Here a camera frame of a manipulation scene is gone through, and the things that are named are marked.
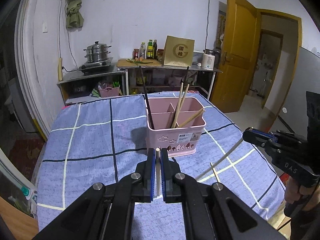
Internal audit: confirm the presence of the person's right hand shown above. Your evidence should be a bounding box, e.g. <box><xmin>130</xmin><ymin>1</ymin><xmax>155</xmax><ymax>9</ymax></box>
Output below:
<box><xmin>284</xmin><ymin>177</ymin><xmax>319</xmax><ymax>211</ymax></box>

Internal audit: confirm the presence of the wooden cutting board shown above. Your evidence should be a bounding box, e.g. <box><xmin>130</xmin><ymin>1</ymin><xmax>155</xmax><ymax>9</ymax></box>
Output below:
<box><xmin>116</xmin><ymin>59</ymin><xmax>162</xmax><ymax>68</ymax></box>

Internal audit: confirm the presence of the stainless steel steamer pot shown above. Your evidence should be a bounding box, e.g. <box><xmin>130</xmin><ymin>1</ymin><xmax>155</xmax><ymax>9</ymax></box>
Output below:
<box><xmin>84</xmin><ymin>41</ymin><xmax>111</xmax><ymax>63</ymax></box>

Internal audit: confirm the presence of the blue checked tablecloth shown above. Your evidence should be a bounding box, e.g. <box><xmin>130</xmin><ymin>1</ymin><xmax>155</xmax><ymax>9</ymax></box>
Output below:
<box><xmin>37</xmin><ymin>94</ymin><xmax>285</xmax><ymax>229</ymax></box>

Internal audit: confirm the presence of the golden cardboard box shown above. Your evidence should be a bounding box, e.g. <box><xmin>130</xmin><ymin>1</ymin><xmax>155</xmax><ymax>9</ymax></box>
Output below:
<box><xmin>163</xmin><ymin>36</ymin><xmax>195</xmax><ymax>68</ymax></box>

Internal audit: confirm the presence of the wooden rolling pin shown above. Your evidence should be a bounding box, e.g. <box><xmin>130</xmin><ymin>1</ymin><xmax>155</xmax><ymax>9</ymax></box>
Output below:
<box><xmin>57</xmin><ymin>57</ymin><xmax>63</xmax><ymax>81</ymax></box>

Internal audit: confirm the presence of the black chopstick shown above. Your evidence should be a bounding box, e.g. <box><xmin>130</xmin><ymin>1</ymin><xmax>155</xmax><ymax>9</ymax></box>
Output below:
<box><xmin>183</xmin><ymin>66</ymin><xmax>190</xmax><ymax>85</ymax></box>
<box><xmin>139</xmin><ymin>66</ymin><xmax>155</xmax><ymax>129</ymax></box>

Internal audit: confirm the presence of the pink plastic utensil basket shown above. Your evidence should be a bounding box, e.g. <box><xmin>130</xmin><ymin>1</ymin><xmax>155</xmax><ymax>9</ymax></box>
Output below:
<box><xmin>146</xmin><ymin>96</ymin><xmax>206</xmax><ymax>157</ymax></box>

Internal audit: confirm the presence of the dark soy sauce bottle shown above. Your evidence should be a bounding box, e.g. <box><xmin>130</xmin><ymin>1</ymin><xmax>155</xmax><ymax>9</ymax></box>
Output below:
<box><xmin>152</xmin><ymin>40</ymin><xmax>157</xmax><ymax>60</ymax></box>

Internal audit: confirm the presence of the pink storage basket on shelf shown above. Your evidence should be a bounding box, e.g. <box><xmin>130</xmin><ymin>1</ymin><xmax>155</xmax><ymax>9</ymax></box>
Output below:
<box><xmin>99</xmin><ymin>87</ymin><xmax>120</xmax><ymax>98</ymax></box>

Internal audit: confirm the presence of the metal kitchen shelf left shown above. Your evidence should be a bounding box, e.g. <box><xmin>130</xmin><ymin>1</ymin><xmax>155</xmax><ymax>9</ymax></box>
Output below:
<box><xmin>57</xmin><ymin>65</ymin><xmax>128</xmax><ymax>106</ymax></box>

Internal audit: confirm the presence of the white electric kettle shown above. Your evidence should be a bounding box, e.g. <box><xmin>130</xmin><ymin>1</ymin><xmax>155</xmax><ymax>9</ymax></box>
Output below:
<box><xmin>202</xmin><ymin>49</ymin><xmax>221</xmax><ymax>70</ymax></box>

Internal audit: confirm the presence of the green label oil bottle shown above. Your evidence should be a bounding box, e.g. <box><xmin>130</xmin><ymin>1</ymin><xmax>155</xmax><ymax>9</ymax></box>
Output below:
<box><xmin>146</xmin><ymin>39</ymin><xmax>153</xmax><ymax>59</ymax></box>

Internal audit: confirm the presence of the light wooden chopstick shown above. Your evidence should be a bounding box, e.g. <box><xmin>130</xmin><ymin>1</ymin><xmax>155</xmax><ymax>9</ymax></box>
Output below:
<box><xmin>210</xmin><ymin>162</ymin><xmax>221</xmax><ymax>183</ymax></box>
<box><xmin>174</xmin><ymin>83</ymin><xmax>189</xmax><ymax>128</ymax></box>
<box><xmin>179</xmin><ymin>108</ymin><xmax>204</xmax><ymax>127</ymax></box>
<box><xmin>156</xmin><ymin>148</ymin><xmax>161</xmax><ymax>197</ymax></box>
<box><xmin>195</xmin><ymin>138</ymin><xmax>243</xmax><ymax>180</ymax></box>
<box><xmin>171</xmin><ymin>82</ymin><xmax>184</xmax><ymax>128</ymax></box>

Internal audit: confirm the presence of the clear plastic bottle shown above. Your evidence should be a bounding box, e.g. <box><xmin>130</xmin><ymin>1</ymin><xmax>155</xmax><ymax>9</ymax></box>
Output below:
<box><xmin>139</xmin><ymin>42</ymin><xmax>146</xmax><ymax>59</ymax></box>

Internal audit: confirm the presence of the black induction cooker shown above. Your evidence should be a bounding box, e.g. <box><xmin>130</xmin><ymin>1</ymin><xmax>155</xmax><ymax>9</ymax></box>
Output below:
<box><xmin>78</xmin><ymin>57</ymin><xmax>113</xmax><ymax>73</ymax></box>

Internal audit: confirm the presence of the red lid jar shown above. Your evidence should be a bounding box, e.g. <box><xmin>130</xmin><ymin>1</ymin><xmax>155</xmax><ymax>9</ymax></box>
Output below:
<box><xmin>132</xmin><ymin>49</ymin><xmax>139</xmax><ymax>60</ymax></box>

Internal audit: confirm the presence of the green hanging cloth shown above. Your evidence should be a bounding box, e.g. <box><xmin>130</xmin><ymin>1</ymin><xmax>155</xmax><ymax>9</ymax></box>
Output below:
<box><xmin>66</xmin><ymin>0</ymin><xmax>84</xmax><ymax>29</ymax></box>

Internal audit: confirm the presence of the yellow wooden door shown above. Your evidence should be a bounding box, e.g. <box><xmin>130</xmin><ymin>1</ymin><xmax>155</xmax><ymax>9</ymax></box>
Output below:
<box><xmin>210</xmin><ymin>0</ymin><xmax>302</xmax><ymax>118</ymax></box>

